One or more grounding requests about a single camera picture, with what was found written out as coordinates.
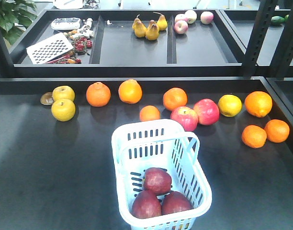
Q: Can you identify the brown pear one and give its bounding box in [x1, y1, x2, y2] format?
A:
[132, 14, 147, 38]

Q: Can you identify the black upper display tray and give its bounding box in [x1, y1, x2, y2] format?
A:
[9, 9, 293, 78]

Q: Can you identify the brown pear two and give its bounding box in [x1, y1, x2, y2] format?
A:
[145, 23, 159, 41]

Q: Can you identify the black shelf upright post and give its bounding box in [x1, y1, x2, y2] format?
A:
[267, 4, 293, 78]
[241, 0, 278, 78]

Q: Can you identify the potted green plant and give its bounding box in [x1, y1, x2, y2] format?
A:
[0, 0, 37, 45]

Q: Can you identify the light blue plastic basket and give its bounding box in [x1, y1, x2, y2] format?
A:
[111, 119, 212, 230]

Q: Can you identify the green avocado one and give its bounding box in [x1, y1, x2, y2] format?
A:
[270, 16, 285, 26]

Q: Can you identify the small orange left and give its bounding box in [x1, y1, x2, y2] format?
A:
[241, 125, 267, 149]

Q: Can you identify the large red apple left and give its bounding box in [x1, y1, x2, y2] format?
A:
[170, 106, 199, 132]

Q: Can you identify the wooden black produce stand left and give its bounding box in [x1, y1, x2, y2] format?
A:
[0, 77, 293, 230]

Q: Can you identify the yellow round citrus fruit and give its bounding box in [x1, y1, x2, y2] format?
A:
[218, 94, 242, 117]

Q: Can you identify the orange row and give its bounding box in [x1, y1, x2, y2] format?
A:
[86, 82, 111, 107]
[118, 79, 143, 104]

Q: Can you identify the small orange near apples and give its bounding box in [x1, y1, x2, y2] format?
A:
[139, 105, 160, 122]

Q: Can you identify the orange back row left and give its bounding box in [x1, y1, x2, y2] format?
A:
[86, 82, 111, 107]

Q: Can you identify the pink apple behind post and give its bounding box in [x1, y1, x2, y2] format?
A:
[200, 11, 214, 25]

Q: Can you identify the black shelf upright post right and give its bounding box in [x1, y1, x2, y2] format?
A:
[267, 4, 293, 78]

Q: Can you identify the orange behind red apples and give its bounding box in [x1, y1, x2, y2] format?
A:
[163, 87, 188, 111]

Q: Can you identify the white perforated grater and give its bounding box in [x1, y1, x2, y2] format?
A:
[26, 33, 73, 64]

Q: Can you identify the yellow-green pear-apple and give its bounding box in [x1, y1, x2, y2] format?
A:
[51, 99, 76, 122]
[52, 85, 75, 102]

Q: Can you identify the brown mushroom slice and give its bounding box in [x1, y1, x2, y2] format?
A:
[40, 92, 54, 105]

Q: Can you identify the large red apple right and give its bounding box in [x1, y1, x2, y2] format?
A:
[193, 98, 220, 126]

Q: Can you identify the red yellow apple front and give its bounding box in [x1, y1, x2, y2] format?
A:
[161, 191, 193, 215]

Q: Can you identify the large red apple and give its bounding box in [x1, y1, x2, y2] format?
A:
[170, 106, 199, 132]
[193, 98, 220, 126]

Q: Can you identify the yellow-green pear-apple back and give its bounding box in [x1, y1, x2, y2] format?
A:
[52, 85, 75, 102]

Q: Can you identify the brown pear four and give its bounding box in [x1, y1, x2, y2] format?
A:
[153, 11, 168, 31]

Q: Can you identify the brown pear three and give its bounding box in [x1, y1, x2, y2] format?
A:
[147, 20, 156, 30]

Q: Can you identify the pink apple upper tray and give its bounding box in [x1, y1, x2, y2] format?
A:
[174, 20, 188, 35]

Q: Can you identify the small orange right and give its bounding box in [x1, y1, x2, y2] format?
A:
[264, 119, 290, 143]

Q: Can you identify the yellow-green pear-apple front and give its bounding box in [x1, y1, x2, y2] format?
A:
[51, 99, 76, 122]

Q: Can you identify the red yellow apple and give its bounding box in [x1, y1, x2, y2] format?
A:
[143, 167, 172, 196]
[161, 191, 193, 215]
[131, 190, 161, 219]

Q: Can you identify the large orange with nub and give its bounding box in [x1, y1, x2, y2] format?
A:
[245, 91, 272, 117]

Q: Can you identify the orange back row right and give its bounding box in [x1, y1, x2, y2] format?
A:
[118, 79, 143, 104]

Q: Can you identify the pale pink apple upper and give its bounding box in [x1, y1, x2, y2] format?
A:
[185, 10, 197, 24]

